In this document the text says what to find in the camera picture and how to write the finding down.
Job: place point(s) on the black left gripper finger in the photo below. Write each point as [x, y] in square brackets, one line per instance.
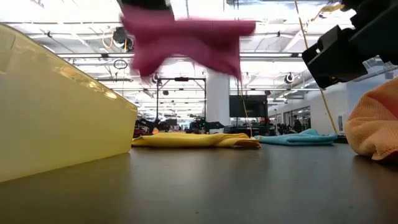
[146, 3]

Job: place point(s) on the pink microfiber towel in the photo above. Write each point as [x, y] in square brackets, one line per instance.
[186, 40]

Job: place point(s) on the orange microfiber towel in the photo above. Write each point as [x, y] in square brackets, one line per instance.
[376, 124]

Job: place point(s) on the yellow microfiber towel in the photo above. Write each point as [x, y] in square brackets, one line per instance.
[192, 140]

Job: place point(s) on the yellow plastic bin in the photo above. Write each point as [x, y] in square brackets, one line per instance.
[56, 118]

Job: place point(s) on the black background robot arm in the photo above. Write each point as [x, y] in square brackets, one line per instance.
[211, 125]

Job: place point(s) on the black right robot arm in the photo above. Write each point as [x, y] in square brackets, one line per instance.
[376, 31]

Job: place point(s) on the blue microfiber towel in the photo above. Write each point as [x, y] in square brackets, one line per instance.
[298, 139]

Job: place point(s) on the white floor appliance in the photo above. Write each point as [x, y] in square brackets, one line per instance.
[342, 124]

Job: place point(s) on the person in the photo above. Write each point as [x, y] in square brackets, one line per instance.
[298, 124]

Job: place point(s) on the black monitor screen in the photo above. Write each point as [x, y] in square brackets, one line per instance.
[248, 105]

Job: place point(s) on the white round column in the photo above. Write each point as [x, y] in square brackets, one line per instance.
[217, 99]

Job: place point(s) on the black metal frame rig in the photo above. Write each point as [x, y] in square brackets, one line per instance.
[182, 79]

